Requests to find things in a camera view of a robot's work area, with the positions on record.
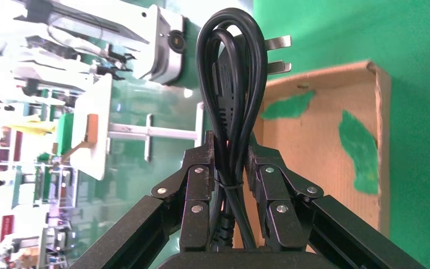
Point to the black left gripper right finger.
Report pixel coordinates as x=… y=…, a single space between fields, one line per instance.
x=274 y=193

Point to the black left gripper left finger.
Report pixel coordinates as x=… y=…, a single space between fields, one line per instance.
x=196 y=185

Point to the open brown cardboard box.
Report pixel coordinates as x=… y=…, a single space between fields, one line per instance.
x=311 y=156

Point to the white standing table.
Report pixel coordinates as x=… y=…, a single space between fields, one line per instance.
x=92 y=111

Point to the white wheeled robot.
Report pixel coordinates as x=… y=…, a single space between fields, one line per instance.
x=163 y=55

